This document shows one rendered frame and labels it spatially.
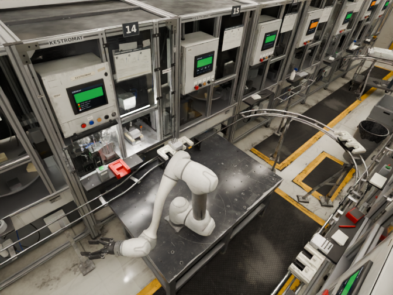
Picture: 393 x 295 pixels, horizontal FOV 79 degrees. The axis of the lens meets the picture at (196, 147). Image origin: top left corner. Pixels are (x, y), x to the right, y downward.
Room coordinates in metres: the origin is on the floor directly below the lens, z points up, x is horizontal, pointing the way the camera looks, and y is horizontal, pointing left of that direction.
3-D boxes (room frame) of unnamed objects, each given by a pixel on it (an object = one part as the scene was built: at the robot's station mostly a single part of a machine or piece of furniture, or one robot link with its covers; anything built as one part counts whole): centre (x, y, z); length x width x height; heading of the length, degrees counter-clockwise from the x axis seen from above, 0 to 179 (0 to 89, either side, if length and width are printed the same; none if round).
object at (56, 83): (1.50, 0.88, 1.60); 0.42 x 0.29 x 0.46; 136
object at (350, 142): (2.17, -1.73, 0.84); 0.37 x 0.14 x 0.10; 14
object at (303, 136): (4.74, -3.09, 0.01); 5.85 x 0.59 x 0.01; 136
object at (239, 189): (1.52, -0.03, 0.66); 1.50 x 1.06 x 0.04; 136
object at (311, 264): (0.79, -0.87, 0.84); 0.37 x 0.14 x 0.10; 136
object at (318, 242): (0.87, -0.95, 0.92); 0.13 x 0.10 x 0.09; 46
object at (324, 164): (2.44, -1.92, 0.01); 1.00 x 0.55 x 0.01; 136
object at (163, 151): (1.83, 0.21, 0.84); 0.36 x 0.14 x 0.10; 136
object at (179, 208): (1.11, 0.09, 0.85); 0.18 x 0.16 x 0.22; 60
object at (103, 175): (1.32, 0.77, 0.97); 0.08 x 0.08 x 0.12; 46
